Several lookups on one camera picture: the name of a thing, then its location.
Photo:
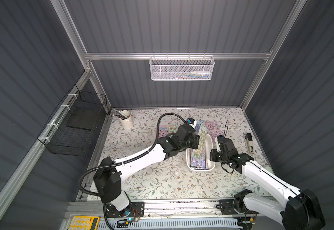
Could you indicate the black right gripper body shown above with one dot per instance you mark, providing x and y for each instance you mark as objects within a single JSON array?
[{"x": 223, "y": 142}]

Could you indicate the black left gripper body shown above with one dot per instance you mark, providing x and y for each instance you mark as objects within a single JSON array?
[{"x": 192, "y": 141}]

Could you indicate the white plastic storage tray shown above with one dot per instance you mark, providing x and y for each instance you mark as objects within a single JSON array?
[{"x": 208, "y": 148}]

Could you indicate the blue sticker sheet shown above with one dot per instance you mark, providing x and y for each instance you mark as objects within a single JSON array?
[{"x": 200, "y": 128}]

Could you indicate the white green owl sticker sheet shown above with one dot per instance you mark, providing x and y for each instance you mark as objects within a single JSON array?
[{"x": 200, "y": 151}]

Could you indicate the pink 3D sticker sheet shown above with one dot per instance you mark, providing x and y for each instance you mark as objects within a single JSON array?
[{"x": 213, "y": 129}]

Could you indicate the purple sticker sheet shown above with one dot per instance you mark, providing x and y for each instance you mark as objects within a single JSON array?
[{"x": 198, "y": 164}]

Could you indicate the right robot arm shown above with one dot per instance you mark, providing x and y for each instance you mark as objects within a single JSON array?
[{"x": 293, "y": 208}]

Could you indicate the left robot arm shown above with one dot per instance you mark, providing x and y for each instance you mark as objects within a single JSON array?
[{"x": 108, "y": 181}]

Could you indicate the black white handheld device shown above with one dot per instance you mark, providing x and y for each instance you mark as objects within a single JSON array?
[{"x": 249, "y": 143}]

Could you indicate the cream metal pen bucket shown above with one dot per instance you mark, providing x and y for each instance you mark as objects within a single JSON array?
[{"x": 127, "y": 123}]

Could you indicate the items in white basket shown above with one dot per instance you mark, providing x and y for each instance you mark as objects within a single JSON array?
[{"x": 191, "y": 75}]

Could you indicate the yellow calculator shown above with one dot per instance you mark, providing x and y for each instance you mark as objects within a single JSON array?
[{"x": 84, "y": 223}]

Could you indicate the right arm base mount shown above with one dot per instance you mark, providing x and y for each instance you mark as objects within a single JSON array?
[{"x": 230, "y": 207}]

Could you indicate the white slotted cable duct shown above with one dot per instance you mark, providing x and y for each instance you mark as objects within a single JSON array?
[{"x": 180, "y": 223}]

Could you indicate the white wire wall basket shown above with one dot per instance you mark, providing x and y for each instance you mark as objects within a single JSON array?
[{"x": 162, "y": 67}]

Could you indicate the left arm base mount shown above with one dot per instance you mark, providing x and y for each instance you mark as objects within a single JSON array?
[{"x": 134, "y": 209}]

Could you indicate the black wire wall basket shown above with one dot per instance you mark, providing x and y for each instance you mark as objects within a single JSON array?
[{"x": 76, "y": 130}]

